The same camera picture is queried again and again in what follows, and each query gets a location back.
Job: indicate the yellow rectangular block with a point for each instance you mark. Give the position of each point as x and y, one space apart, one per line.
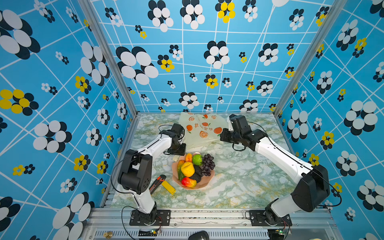
168 187

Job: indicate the orange peach fruit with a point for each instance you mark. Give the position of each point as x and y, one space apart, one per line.
189 158

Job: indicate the green orange papaya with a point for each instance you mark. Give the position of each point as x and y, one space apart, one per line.
179 170

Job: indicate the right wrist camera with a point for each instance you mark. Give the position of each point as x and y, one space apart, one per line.
240 124

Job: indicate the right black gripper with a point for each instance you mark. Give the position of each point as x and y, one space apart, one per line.
224 136

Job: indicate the translucent printed plastic bag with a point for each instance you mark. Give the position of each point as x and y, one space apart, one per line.
201 129

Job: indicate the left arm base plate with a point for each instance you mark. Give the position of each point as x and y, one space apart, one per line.
156 218

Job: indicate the green lime fruit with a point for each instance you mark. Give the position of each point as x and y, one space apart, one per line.
197 160

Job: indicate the black round knob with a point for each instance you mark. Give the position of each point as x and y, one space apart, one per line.
202 235

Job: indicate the red black utility knife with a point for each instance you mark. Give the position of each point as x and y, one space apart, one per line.
157 182

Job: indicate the red yellow mango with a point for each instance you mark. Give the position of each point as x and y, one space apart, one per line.
188 182

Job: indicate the dark purple grape bunch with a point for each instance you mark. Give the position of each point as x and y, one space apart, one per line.
208 164

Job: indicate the pink scalloped plate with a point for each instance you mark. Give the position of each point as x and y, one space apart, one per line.
201 185

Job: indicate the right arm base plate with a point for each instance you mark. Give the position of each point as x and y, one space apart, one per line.
262 218

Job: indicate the yellow bell pepper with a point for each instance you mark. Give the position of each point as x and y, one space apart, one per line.
188 169

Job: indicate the aluminium front rail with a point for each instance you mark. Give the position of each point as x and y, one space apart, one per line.
219 224

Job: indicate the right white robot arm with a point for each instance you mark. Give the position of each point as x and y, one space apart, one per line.
312 182

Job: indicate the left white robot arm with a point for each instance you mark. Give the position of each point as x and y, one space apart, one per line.
134 176

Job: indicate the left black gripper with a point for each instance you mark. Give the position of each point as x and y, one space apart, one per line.
182 152

